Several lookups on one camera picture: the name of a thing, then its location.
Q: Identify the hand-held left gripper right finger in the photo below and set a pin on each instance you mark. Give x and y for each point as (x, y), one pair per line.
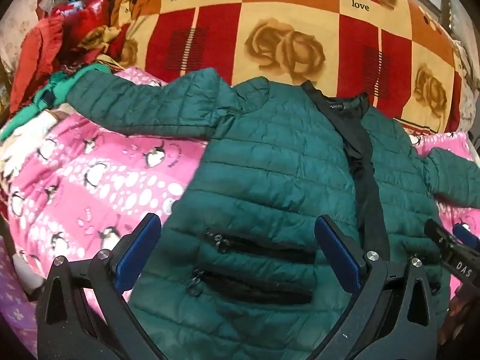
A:
(337, 255)

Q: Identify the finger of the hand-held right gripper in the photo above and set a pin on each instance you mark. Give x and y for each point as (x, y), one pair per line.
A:
(463, 231)
(435, 232)

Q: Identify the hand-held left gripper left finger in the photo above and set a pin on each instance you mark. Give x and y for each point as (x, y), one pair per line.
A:
(138, 249)

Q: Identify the dark green puffer jacket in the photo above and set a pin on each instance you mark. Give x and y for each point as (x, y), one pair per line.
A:
(270, 180)

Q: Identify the person's right hand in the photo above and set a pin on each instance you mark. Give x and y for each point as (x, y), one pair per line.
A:
(455, 317)

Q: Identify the pink penguin blanket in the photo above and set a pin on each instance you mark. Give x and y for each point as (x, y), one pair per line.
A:
(97, 180)

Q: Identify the pink floral sheet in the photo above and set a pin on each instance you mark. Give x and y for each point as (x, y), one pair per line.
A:
(17, 303)

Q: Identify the white lace cloth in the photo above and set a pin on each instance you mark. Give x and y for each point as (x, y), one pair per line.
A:
(468, 93)

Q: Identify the bright green garment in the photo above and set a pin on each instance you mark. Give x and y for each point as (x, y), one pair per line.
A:
(26, 114)

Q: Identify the red garment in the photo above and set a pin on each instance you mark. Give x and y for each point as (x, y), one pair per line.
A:
(37, 52)

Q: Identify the rose checkered blanket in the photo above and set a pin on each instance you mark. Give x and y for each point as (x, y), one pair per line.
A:
(300, 33)

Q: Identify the shiny red bag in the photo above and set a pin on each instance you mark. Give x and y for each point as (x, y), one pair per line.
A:
(90, 17)

